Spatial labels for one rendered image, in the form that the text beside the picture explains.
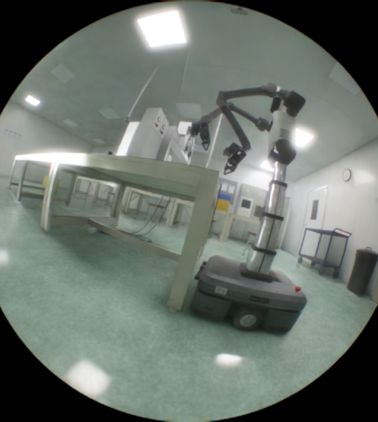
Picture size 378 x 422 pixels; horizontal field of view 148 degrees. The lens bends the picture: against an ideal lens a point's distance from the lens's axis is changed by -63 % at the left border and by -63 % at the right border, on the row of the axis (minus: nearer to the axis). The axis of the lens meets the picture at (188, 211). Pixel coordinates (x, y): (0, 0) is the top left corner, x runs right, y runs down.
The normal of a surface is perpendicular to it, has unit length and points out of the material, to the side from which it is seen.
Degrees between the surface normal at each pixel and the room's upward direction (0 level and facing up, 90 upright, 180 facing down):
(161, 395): 0
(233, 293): 90
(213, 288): 90
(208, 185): 90
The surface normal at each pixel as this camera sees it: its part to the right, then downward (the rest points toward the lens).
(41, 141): 0.95, 0.25
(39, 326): 0.25, -0.97
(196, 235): -0.18, -0.04
